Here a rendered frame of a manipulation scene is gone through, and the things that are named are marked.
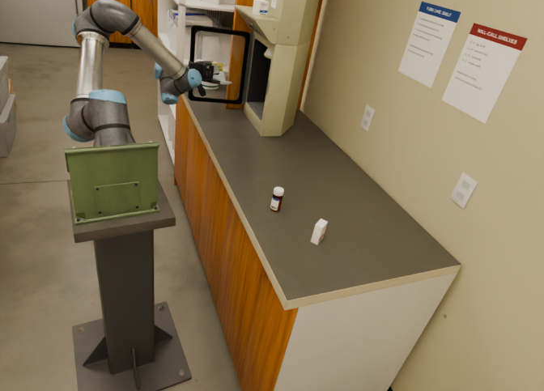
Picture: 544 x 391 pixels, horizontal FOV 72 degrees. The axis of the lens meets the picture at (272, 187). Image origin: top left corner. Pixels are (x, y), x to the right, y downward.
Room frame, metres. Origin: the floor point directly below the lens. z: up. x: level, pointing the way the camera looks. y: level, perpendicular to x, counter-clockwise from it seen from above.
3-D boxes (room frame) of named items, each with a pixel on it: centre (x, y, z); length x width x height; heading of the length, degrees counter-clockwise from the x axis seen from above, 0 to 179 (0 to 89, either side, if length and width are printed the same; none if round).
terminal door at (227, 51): (2.03, 0.41, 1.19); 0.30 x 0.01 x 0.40; 108
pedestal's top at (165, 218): (1.07, 0.53, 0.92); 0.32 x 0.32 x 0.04; 33
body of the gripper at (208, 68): (1.79, 0.44, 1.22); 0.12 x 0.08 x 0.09; 117
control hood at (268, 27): (1.93, 0.23, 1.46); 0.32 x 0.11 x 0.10; 27
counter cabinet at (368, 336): (1.83, 0.04, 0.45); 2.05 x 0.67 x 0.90; 27
